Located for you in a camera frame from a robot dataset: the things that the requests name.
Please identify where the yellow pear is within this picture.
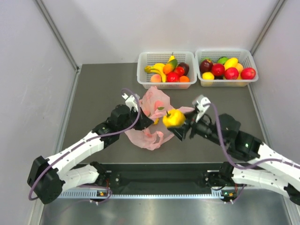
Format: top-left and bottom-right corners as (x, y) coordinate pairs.
(168, 53), (175, 62)

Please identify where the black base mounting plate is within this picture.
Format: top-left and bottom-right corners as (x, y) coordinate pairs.
(93, 163), (235, 195)

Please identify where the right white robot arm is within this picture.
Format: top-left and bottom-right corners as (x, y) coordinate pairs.
(163, 109), (300, 205)

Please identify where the green lime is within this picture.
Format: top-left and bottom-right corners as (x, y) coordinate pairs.
(217, 57), (229, 65)

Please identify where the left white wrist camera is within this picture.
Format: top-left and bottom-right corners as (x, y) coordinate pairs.
(121, 93), (140, 112)

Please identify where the red apple middle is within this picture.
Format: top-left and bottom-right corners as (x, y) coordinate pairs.
(211, 63), (225, 77)

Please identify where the yellow orange fruit in bag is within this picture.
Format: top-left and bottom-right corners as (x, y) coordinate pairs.
(153, 118), (159, 125)

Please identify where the red apple right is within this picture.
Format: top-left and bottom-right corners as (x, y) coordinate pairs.
(240, 67), (256, 80)

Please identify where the yellow mango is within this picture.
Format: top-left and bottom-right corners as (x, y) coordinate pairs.
(224, 58), (238, 70)

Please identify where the white plastic basket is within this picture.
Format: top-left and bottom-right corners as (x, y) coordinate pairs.
(195, 49), (258, 87)
(137, 51), (197, 89)

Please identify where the green orange mango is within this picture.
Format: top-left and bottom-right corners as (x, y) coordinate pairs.
(163, 59), (178, 75)

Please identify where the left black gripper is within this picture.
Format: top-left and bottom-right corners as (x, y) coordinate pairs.
(119, 107), (154, 133)

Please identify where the yellow lemon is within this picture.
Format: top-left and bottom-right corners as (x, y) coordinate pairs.
(202, 72), (215, 80)

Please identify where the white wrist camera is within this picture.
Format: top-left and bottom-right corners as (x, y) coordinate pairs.
(121, 93), (140, 112)
(192, 95), (210, 122)

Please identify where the red apple in left basket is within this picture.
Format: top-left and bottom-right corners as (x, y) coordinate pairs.
(166, 72), (180, 83)

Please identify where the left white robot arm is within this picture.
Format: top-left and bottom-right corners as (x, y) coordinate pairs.
(27, 105), (154, 204)

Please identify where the right white plastic basket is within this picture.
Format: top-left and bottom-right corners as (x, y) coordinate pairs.
(195, 49), (258, 87)

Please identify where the red apple front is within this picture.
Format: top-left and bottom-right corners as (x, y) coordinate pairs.
(224, 67), (239, 80)

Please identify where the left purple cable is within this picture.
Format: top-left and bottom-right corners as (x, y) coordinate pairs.
(28, 88), (141, 201)

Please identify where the peach fruit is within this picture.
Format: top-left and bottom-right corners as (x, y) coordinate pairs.
(150, 74), (162, 83)

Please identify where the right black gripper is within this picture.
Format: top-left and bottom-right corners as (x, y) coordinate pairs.
(168, 108), (226, 146)

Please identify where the grey slotted cable duct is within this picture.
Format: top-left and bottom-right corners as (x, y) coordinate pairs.
(58, 188), (237, 200)

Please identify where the dark red apple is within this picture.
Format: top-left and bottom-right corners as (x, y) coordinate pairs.
(199, 59), (213, 73)

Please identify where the dark plum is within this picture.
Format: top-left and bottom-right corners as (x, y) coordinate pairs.
(178, 62), (189, 76)

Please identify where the orange tangerine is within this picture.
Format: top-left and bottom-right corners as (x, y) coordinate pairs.
(180, 75), (190, 83)

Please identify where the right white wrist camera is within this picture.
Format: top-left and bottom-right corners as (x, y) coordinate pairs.
(192, 95), (210, 122)

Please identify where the pink plastic bag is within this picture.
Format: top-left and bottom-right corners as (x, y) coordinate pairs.
(124, 86), (195, 151)

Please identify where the left white plastic basket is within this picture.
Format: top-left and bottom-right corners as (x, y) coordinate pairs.
(137, 51), (197, 89)

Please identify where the yellow banana bunch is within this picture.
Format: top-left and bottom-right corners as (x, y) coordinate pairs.
(144, 63), (167, 83)

